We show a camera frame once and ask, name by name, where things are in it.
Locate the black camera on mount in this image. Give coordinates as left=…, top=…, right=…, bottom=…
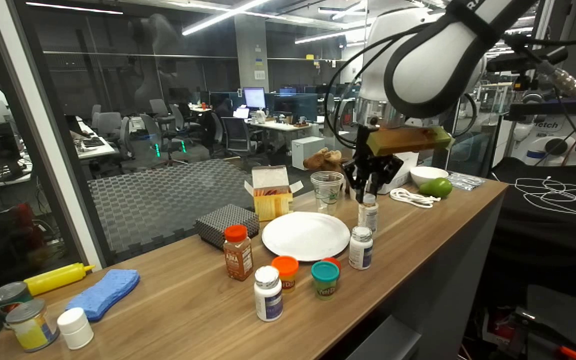
left=485, top=44, right=576, bottom=125

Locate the grey office chair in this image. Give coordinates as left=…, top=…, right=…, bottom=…
left=346, top=314, right=424, bottom=360

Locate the red handled tool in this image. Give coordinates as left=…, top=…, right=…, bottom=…
left=494, top=308, right=576, bottom=360

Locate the small white pill bottle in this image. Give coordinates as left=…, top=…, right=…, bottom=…
left=355, top=193, right=381, bottom=237

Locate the teal lid dough tub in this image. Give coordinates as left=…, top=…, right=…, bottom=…
left=309, top=261, right=341, bottom=299

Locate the white round plate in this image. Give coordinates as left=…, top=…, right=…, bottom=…
left=260, top=211, right=352, bottom=265

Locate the brown moose plush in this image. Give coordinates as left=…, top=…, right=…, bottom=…
left=303, top=147, right=346, bottom=175

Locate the blue sponge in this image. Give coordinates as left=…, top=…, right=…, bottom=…
left=65, top=269, right=141, bottom=325

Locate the large white pill bottle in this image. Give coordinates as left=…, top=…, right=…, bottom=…
left=251, top=265, right=285, bottom=325

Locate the thin black looped cable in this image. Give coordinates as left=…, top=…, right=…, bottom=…
left=323, top=27, right=452, bottom=153

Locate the small white tub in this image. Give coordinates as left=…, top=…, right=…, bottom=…
left=56, top=306, right=95, bottom=353

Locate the white box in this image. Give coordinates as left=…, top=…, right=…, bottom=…
left=289, top=137, right=328, bottom=173

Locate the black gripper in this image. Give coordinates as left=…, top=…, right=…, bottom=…
left=341, top=125, right=403, bottom=205

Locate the white cable pile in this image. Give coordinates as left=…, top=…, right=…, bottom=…
left=511, top=175, right=576, bottom=220

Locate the yellow open cardboard box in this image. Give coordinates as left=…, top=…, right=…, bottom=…
left=242, top=167, right=306, bottom=224

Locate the grey foam block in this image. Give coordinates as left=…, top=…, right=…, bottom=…
left=193, top=202, right=262, bottom=251

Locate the orange cap spice bottle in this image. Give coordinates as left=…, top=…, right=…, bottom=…
left=221, top=224, right=258, bottom=284

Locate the tin can yellow label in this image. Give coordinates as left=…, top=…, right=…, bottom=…
left=3, top=299, right=59, bottom=355

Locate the brown wrist camera box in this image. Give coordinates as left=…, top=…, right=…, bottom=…
left=365, top=125, right=453, bottom=160

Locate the white bowl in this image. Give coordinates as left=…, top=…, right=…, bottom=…
left=408, top=164, right=449, bottom=191

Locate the white bottle blue label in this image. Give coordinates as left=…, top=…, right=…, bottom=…
left=348, top=226, right=376, bottom=272

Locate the clear plastic cup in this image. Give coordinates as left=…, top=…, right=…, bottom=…
left=307, top=169, right=348, bottom=219

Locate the small white cable coil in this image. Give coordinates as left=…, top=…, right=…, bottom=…
left=388, top=187, right=441, bottom=212

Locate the robot cable metal connector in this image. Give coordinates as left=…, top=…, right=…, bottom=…
left=500, top=33, right=576, bottom=111

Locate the black cloth cover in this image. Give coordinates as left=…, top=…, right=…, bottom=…
left=485, top=157, right=576, bottom=304

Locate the yellow mustard bottle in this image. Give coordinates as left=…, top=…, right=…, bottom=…
left=22, top=261, right=95, bottom=299

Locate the lit computer monitor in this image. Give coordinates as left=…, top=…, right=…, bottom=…
left=242, top=86, right=267, bottom=113

